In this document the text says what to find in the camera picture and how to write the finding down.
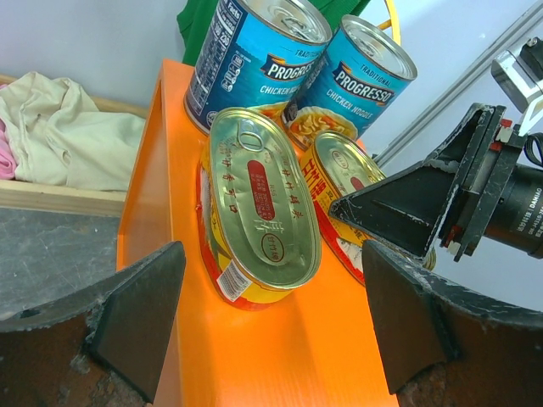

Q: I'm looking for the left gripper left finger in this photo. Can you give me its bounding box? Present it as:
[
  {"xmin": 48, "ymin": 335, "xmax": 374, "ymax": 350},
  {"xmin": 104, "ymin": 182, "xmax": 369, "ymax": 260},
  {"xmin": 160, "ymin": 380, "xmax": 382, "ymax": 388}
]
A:
[{"xmin": 1, "ymin": 241, "xmax": 186, "ymax": 406}]

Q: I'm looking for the wooden tray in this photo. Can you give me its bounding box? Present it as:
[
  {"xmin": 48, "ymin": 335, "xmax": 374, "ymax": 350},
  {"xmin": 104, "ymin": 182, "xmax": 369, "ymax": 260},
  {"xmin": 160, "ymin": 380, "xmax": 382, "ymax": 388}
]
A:
[{"xmin": 1, "ymin": 75, "xmax": 147, "ymax": 216}]

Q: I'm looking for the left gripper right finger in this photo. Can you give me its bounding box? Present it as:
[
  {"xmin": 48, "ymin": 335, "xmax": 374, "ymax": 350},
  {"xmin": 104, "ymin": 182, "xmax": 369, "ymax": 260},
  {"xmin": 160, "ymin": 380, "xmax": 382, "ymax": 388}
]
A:
[{"xmin": 362, "ymin": 241, "xmax": 542, "ymax": 406}]

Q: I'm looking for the aluminium corner profile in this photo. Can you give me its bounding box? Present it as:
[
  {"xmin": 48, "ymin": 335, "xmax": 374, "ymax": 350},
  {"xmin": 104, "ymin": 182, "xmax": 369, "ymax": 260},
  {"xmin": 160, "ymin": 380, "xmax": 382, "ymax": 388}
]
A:
[{"xmin": 375, "ymin": 1, "xmax": 542, "ymax": 166}]

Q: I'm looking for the beige cloth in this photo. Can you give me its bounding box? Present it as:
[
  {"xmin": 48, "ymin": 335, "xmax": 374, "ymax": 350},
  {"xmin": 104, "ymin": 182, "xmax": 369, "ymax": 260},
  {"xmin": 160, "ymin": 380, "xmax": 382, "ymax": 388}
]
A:
[{"xmin": 1, "ymin": 72, "xmax": 145, "ymax": 192}]

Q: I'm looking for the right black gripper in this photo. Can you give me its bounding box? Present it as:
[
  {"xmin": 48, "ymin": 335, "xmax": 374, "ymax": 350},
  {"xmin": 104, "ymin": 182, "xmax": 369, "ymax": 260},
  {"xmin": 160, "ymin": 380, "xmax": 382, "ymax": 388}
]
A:
[{"xmin": 328, "ymin": 103, "xmax": 525, "ymax": 262}]

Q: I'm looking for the yellow plastic hanger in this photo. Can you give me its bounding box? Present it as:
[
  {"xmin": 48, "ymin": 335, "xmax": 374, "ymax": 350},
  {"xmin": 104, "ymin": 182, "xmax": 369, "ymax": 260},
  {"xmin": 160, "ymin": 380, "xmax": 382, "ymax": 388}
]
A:
[{"xmin": 378, "ymin": 0, "xmax": 401, "ymax": 45}]

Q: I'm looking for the oval red sardine tin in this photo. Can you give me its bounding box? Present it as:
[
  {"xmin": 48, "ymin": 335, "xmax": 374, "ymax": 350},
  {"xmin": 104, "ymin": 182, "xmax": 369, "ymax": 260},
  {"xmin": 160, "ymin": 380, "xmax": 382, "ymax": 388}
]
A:
[{"xmin": 197, "ymin": 108, "xmax": 322, "ymax": 310}]

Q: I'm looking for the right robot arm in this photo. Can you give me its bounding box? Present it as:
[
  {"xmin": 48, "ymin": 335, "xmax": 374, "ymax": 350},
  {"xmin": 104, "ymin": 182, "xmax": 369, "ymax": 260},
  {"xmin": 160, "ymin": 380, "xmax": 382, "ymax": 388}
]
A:
[{"xmin": 328, "ymin": 103, "xmax": 542, "ymax": 261}]

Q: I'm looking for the pink cloth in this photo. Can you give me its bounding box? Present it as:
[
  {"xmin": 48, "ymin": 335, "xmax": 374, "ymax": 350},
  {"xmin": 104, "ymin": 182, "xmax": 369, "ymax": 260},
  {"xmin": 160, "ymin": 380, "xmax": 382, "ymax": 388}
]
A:
[{"xmin": 0, "ymin": 82, "xmax": 20, "ymax": 181}]

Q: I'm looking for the orange box counter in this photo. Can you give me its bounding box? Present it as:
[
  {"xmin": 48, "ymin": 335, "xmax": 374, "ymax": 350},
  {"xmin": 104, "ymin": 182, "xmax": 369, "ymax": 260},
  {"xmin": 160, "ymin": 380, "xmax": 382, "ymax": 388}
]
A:
[{"xmin": 117, "ymin": 59, "xmax": 397, "ymax": 406}]

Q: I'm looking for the blue soup can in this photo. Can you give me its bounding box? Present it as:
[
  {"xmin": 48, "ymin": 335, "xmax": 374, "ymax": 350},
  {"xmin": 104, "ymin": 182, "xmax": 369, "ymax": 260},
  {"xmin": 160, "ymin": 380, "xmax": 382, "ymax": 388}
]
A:
[{"xmin": 184, "ymin": 1, "xmax": 332, "ymax": 132}]

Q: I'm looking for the green tank top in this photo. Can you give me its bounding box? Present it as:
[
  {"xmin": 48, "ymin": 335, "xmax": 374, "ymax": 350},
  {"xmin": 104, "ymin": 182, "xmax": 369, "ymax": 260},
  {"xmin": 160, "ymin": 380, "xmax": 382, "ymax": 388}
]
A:
[{"xmin": 176, "ymin": 0, "xmax": 370, "ymax": 66}]

